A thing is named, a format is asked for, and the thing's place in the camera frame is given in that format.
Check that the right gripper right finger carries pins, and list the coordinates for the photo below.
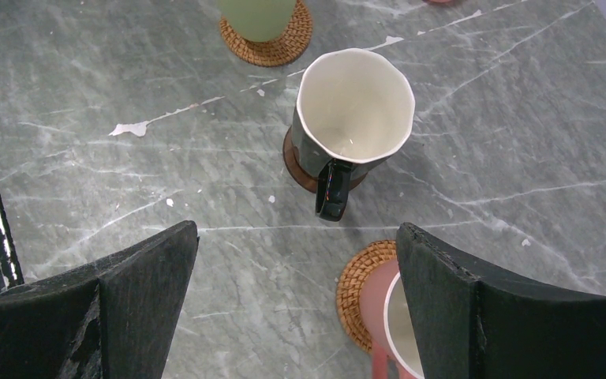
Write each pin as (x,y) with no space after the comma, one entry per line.
(474,319)

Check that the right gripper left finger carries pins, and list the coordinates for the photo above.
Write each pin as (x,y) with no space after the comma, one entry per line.
(111,318)

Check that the pink mug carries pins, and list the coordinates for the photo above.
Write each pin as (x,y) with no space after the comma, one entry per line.
(386,316)

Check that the woven coaster light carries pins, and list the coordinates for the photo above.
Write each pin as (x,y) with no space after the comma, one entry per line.
(349,286)

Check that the black mug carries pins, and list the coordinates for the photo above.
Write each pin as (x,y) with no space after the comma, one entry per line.
(358,104)

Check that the woven coaster tan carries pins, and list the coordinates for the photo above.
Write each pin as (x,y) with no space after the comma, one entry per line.
(277,52)

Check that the green mug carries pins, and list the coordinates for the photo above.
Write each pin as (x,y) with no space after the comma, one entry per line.
(257,20)

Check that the dark brown wooden coaster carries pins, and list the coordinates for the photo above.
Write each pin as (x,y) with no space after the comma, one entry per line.
(319,169)

